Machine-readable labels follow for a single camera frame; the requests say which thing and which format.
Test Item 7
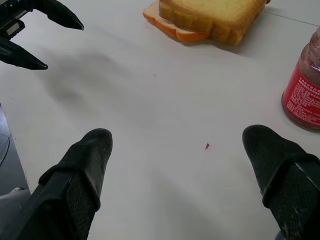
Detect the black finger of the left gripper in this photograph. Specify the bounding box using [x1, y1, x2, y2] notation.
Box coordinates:
[31, 0, 85, 32]
[0, 36, 49, 71]

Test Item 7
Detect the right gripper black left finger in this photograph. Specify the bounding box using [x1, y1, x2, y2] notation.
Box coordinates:
[0, 128, 114, 240]

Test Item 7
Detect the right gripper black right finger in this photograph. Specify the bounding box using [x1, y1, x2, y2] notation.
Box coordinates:
[241, 124, 320, 240]

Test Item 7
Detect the red-labelled glass jam jar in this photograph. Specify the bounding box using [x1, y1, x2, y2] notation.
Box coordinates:
[281, 24, 320, 131]

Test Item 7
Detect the white bread slice orange crust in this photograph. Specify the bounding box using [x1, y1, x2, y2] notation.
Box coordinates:
[142, 0, 211, 42]

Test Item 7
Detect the toasted golden bread slice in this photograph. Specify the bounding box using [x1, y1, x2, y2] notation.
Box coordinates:
[158, 0, 270, 47]

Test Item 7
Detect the silver robot body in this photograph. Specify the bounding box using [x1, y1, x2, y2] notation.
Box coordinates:
[0, 186, 32, 201]

